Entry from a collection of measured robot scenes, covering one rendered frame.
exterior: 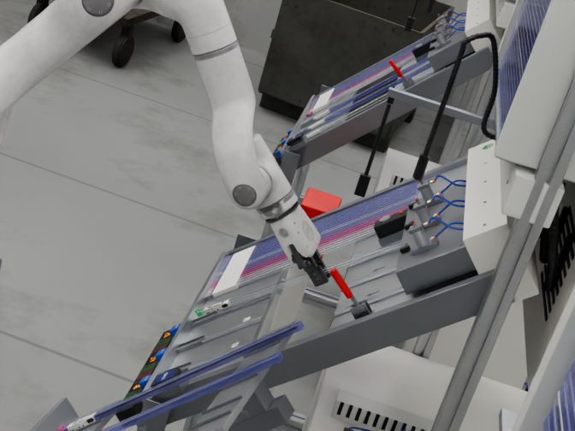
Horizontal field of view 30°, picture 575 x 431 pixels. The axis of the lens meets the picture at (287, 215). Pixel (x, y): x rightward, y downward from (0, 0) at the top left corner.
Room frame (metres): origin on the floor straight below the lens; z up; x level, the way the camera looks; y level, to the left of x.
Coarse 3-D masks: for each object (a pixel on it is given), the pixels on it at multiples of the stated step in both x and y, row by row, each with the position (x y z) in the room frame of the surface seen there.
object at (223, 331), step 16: (240, 288) 2.10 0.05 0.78; (256, 288) 2.06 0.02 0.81; (208, 304) 2.08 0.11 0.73; (240, 304) 1.99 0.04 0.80; (256, 304) 1.96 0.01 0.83; (208, 320) 1.97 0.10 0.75; (224, 320) 1.95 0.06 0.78; (240, 320) 1.91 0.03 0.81; (256, 320) 1.88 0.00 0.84; (192, 336) 1.93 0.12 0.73; (208, 336) 1.88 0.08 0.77; (224, 336) 1.86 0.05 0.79; (240, 336) 1.82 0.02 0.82; (256, 336) 1.81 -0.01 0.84; (192, 352) 1.84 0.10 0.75; (208, 352) 1.81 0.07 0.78; (224, 352) 1.77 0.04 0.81; (192, 368) 1.76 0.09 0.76
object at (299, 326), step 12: (300, 324) 1.45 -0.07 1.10; (276, 336) 1.45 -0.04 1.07; (240, 348) 1.46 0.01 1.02; (252, 348) 1.45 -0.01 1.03; (216, 360) 1.46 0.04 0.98; (228, 360) 1.46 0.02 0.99; (192, 372) 1.47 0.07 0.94; (204, 372) 1.46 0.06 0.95; (168, 384) 1.47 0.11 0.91; (132, 396) 1.50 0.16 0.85; (144, 396) 1.48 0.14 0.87; (108, 408) 1.50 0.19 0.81; (120, 408) 1.49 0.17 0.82; (96, 420) 1.49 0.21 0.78
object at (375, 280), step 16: (448, 176) 2.28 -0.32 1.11; (464, 176) 2.24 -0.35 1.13; (368, 240) 2.08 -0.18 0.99; (352, 256) 2.02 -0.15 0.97; (384, 256) 1.95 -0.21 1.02; (352, 272) 1.93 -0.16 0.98; (368, 272) 1.90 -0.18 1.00; (384, 272) 1.86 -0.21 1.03; (352, 288) 1.85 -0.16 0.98; (368, 288) 1.81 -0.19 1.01; (384, 288) 1.78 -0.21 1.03; (400, 288) 1.75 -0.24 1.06; (384, 304) 1.71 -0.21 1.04; (336, 320) 1.72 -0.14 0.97; (352, 320) 1.70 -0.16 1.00
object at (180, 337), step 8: (224, 256) 2.32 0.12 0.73; (216, 264) 2.27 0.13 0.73; (216, 272) 2.23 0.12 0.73; (208, 280) 2.17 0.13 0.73; (208, 288) 2.15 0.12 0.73; (200, 296) 2.09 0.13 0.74; (192, 304) 2.06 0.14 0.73; (200, 304) 2.07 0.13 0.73; (192, 312) 2.01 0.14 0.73; (184, 320) 1.98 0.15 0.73; (192, 320) 2.00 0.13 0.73; (184, 328) 1.94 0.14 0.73; (176, 336) 1.90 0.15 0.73; (184, 336) 1.93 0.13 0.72; (176, 344) 1.88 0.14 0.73; (168, 352) 1.83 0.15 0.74; (176, 352) 1.86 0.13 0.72; (160, 360) 1.81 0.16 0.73; (168, 360) 1.82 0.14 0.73; (160, 368) 1.77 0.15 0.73; (168, 368) 1.80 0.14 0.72; (152, 376) 1.74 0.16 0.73
